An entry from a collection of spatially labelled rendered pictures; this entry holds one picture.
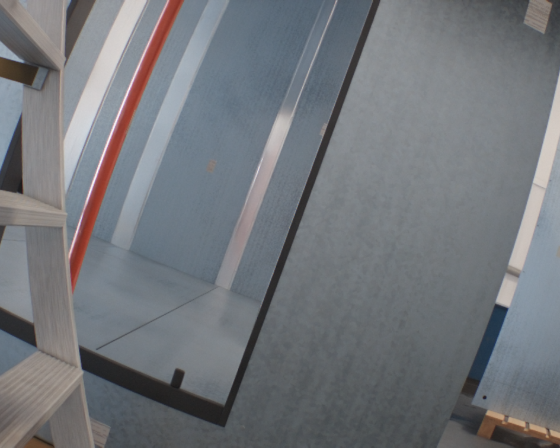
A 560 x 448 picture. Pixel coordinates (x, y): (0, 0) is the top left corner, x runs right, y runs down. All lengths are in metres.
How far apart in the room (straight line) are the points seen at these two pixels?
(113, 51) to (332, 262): 3.89
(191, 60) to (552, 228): 2.71
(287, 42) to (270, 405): 3.84
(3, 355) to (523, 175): 1.06
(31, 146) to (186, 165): 3.82
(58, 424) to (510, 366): 4.34
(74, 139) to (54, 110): 3.94
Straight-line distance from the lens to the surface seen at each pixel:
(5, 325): 1.45
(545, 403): 5.24
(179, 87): 4.94
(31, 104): 1.10
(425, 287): 1.37
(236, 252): 4.79
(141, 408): 1.40
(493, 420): 4.90
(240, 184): 4.84
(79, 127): 5.03
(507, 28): 1.49
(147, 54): 1.47
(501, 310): 7.46
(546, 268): 5.24
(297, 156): 4.85
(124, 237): 4.88
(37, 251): 1.09
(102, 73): 5.07
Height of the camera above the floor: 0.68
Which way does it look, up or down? 2 degrees up
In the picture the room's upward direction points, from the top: 20 degrees clockwise
